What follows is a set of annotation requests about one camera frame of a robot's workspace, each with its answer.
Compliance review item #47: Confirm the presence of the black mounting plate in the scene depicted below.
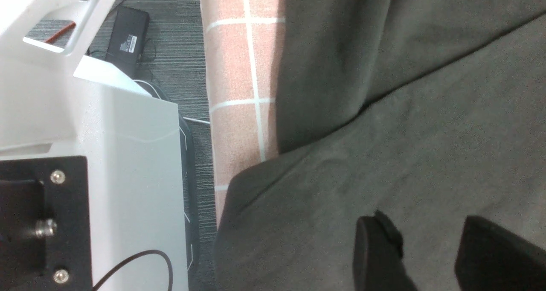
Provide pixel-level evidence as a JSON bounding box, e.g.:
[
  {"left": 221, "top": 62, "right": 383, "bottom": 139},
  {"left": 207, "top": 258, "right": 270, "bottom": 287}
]
[{"left": 0, "top": 156, "right": 93, "bottom": 291}]

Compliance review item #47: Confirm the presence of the black right camera cable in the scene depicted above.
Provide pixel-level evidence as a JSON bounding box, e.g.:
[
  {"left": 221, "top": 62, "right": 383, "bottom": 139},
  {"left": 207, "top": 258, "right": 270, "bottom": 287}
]
[{"left": 92, "top": 249, "right": 173, "bottom": 291}]

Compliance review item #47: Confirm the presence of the dark gray long-sleeved shirt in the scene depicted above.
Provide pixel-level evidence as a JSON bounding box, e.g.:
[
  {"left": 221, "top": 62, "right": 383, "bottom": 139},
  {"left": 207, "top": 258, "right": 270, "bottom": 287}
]
[{"left": 215, "top": 0, "right": 545, "bottom": 291}]

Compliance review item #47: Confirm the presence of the pink checkered tablecloth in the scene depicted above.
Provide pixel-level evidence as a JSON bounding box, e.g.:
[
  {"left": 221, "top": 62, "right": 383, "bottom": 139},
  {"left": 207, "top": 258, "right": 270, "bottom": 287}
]
[{"left": 200, "top": 0, "right": 285, "bottom": 221}]

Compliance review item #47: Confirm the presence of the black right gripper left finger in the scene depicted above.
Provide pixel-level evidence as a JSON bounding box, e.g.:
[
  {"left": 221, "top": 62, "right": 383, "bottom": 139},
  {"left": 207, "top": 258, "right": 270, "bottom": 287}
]
[{"left": 353, "top": 210, "right": 417, "bottom": 291}]

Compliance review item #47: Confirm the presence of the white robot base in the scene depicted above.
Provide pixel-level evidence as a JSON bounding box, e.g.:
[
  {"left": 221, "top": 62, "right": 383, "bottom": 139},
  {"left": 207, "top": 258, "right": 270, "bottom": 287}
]
[{"left": 0, "top": 0, "right": 189, "bottom": 291}]

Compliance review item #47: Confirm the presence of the black power adapter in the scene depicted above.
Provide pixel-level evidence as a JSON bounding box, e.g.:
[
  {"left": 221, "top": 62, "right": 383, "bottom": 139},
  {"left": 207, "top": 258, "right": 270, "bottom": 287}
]
[{"left": 105, "top": 6, "right": 150, "bottom": 79}]

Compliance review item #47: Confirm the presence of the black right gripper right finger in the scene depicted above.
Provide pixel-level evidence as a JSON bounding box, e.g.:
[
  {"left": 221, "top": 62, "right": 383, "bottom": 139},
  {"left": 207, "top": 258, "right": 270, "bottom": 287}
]
[{"left": 455, "top": 216, "right": 546, "bottom": 291}]

